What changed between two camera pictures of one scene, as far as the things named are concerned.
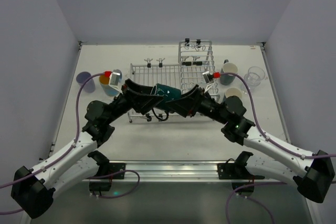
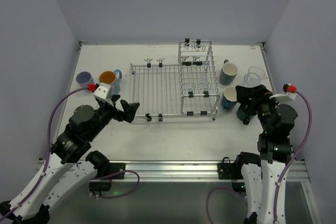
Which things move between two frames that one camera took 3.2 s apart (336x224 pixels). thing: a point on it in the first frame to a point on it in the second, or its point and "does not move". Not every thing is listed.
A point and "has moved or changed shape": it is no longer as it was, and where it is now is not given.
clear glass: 254,76 does not move
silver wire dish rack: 195,67 does not move
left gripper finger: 144,104 to 128,115
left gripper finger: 135,88 to 132,107
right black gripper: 198,98 to 255,97
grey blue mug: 228,67 does not move
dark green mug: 169,93 has moved or changed shape
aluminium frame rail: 174,170 does not move
